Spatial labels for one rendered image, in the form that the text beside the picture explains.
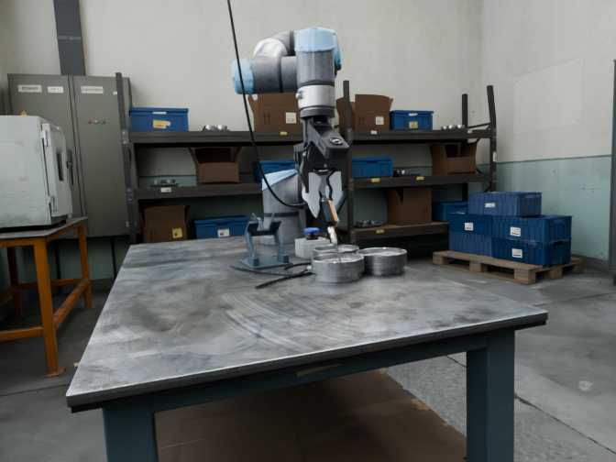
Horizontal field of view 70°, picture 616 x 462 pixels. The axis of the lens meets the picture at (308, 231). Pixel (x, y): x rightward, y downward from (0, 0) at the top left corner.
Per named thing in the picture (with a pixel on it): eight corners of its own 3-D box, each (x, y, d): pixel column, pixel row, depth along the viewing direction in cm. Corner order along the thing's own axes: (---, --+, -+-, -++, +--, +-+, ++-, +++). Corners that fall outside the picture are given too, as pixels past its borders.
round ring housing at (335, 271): (368, 272, 92) (367, 253, 92) (360, 284, 82) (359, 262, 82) (318, 271, 95) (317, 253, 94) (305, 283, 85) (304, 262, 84)
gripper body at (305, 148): (326, 171, 97) (324, 115, 95) (344, 170, 89) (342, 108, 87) (293, 173, 94) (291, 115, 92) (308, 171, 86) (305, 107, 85)
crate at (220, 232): (245, 235, 477) (243, 214, 474) (249, 239, 440) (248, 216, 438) (194, 238, 463) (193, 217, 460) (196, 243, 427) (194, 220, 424)
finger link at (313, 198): (309, 216, 94) (312, 172, 94) (320, 218, 89) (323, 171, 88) (295, 215, 93) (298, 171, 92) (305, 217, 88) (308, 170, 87)
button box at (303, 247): (330, 257, 112) (329, 237, 112) (303, 259, 110) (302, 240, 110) (319, 252, 120) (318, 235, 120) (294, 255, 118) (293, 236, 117)
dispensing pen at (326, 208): (338, 260, 82) (315, 186, 89) (331, 270, 86) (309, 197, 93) (349, 259, 83) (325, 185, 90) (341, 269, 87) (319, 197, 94)
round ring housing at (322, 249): (318, 261, 107) (317, 245, 107) (362, 261, 105) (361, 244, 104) (308, 270, 97) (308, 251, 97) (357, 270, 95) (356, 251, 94)
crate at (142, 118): (185, 137, 451) (183, 115, 448) (190, 132, 416) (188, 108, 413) (130, 137, 432) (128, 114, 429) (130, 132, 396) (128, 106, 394)
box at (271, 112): (307, 130, 447) (305, 91, 443) (252, 131, 434) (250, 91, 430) (300, 135, 482) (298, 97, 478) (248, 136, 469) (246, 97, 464)
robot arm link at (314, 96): (341, 85, 87) (302, 83, 84) (342, 109, 87) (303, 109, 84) (325, 93, 94) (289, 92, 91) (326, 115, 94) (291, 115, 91)
